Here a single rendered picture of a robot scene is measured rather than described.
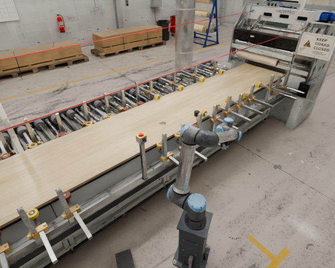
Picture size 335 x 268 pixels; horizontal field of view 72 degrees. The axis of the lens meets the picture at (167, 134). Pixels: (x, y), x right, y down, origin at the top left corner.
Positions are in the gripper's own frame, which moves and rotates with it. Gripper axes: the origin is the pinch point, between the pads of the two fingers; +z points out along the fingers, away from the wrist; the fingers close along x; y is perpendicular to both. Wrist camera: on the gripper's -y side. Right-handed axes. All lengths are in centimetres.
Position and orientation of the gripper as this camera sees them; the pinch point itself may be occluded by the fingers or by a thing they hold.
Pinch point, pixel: (222, 148)
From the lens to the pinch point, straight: 249.9
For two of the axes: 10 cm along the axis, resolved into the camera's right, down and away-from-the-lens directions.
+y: 6.5, 4.1, -6.4
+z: 0.3, 8.3, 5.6
